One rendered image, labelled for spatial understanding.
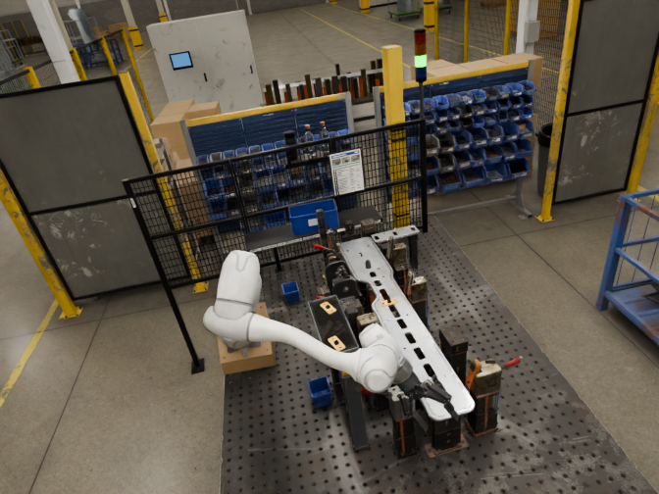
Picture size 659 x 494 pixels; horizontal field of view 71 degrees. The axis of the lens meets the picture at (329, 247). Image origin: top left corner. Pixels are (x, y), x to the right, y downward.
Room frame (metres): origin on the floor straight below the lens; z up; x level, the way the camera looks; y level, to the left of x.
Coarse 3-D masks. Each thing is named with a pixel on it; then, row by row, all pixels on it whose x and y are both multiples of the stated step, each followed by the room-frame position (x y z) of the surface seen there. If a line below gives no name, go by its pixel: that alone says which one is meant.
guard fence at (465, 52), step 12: (456, 0) 8.61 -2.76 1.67; (468, 0) 8.17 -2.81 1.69; (552, 0) 5.82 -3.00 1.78; (456, 12) 8.61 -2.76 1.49; (468, 12) 8.13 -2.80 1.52; (504, 12) 6.94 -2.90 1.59; (516, 12) 6.62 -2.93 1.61; (468, 24) 8.17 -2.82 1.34; (480, 24) 7.70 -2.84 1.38; (504, 24) 6.93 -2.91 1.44; (540, 24) 6.02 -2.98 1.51; (564, 24) 5.55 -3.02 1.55; (468, 36) 8.17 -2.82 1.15; (504, 36) 6.90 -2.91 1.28; (516, 36) 6.58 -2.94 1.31; (552, 36) 5.74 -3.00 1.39; (468, 48) 8.10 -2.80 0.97; (480, 48) 7.66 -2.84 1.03; (504, 48) 6.82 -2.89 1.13; (552, 72) 5.66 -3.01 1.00; (552, 96) 5.61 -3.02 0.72; (540, 108) 5.82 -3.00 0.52; (552, 120) 5.54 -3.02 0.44; (648, 132) 4.04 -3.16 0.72
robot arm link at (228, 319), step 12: (216, 300) 1.35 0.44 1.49; (228, 300) 1.32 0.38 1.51; (216, 312) 1.31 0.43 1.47; (228, 312) 1.29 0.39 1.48; (240, 312) 1.29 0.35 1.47; (204, 324) 1.31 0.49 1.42; (216, 324) 1.28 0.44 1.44; (228, 324) 1.27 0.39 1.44; (240, 324) 1.26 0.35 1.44; (228, 336) 1.26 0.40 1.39; (240, 336) 1.25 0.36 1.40
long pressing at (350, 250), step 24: (360, 240) 2.43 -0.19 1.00; (360, 264) 2.17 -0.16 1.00; (384, 264) 2.13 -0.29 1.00; (384, 288) 1.91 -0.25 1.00; (384, 312) 1.72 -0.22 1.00; (408, 312) 1.70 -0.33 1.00; (408, 360) 1.39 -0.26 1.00; (432, 360) 1.37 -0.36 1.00; (456, 384) 1.23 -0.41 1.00; (432, 408) 1.14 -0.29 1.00; (456, 408) 1.12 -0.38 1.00
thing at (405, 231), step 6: (396, 228) 2.50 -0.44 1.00; (402, 228) 2.49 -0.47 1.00; (408, 228) 2.48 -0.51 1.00; (372, 234) 2.47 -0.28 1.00; (378, 234) 2.46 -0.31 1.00; (384, 234) 2.45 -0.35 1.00; (390, 234) 2.44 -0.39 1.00; (402, 234) 2.42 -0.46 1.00; (408, 234) 2.41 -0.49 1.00; (414, 234) 2.42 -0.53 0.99; (378, 240) 2.39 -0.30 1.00; (384, 240) 2.38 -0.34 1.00
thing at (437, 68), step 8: (504, 56) 5.29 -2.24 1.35; (512, 56) 5.23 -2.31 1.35; (520, 56) 5.18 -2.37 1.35; (528, 56) 5.12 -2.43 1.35; (536, 56) 5.05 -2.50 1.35; (432, 64) 5.46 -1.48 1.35; (440, 64) 5.39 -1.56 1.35; (448, 64) 5.33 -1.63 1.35; (464, 64) 5.21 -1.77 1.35; (472, 64) 5.15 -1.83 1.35; (480, 64) 5.10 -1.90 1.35; (488, 64) 5.03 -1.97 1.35; (496, 64) 4.98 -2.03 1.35; (504, 64) 4.92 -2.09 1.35; (536, 64) 4.96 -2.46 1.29; (432, 72) 5.07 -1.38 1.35; (440, 72) 5.01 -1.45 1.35; (448, 72) 4.96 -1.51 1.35; (456, 72) 4.90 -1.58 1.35; (536, 72) 4.97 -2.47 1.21; (448, 80) 4.84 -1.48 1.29; (536, 80) 4.97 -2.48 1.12; (488, 184) 4.90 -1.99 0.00
